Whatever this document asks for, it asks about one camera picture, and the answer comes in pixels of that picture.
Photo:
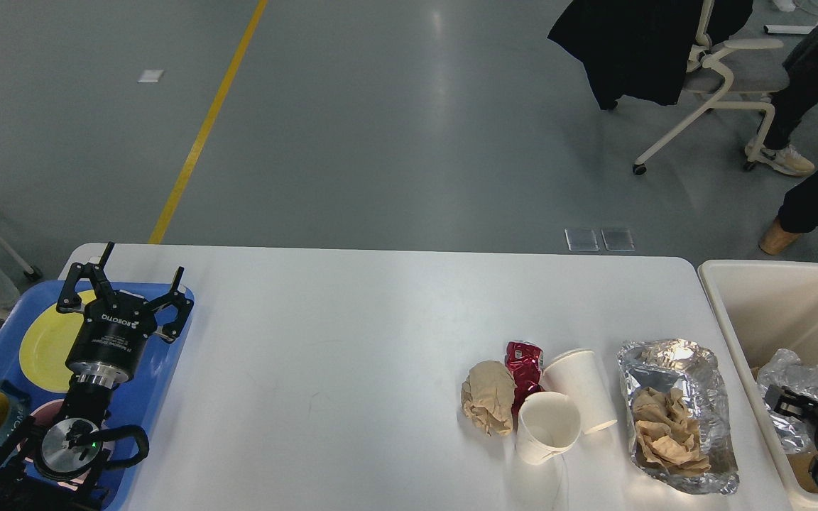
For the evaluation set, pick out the white office chair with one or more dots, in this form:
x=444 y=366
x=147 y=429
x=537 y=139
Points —
x=733 y=75

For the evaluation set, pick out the floor socket plate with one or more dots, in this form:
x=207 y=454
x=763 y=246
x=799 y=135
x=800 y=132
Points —
x=582 y=240
x=618 y=240

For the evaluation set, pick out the right floor socket plate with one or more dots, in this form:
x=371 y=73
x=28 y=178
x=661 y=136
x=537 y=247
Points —
x=618 y=240

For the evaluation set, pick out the brown paper bag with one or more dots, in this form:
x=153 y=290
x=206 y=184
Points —
x=800 y=463

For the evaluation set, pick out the foil bag with paper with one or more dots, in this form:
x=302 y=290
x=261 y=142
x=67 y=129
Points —
x=678 y=416

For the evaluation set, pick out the white paper cup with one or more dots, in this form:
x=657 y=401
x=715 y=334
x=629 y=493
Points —
x=577 y=373
x=549 y=423

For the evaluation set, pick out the aluminium foil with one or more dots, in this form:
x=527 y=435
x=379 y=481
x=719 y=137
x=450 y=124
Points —
x=786 y=368

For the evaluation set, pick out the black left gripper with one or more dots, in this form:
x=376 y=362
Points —
x=111 y=341

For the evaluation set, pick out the white plastic bin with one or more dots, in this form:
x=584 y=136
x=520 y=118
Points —
x=762 y=306

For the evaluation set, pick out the crushed red can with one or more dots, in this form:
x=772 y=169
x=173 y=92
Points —
x=524 y=362

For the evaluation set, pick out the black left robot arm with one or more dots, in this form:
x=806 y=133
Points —
x=59 y=454

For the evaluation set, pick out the black jacket on chair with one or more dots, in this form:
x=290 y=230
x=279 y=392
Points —
x=633 y=49

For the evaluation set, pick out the crumpled brown paper ball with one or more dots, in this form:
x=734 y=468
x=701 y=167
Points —
x=487 y=398

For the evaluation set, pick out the left floor socket plate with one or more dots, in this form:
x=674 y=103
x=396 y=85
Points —
x=582 y=240

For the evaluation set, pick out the blue plastic tray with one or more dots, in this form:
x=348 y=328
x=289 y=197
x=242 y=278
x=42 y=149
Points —
x=136 y=402

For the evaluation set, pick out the yellow plastic plate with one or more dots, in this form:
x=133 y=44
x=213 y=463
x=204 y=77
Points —
x=44 y=339

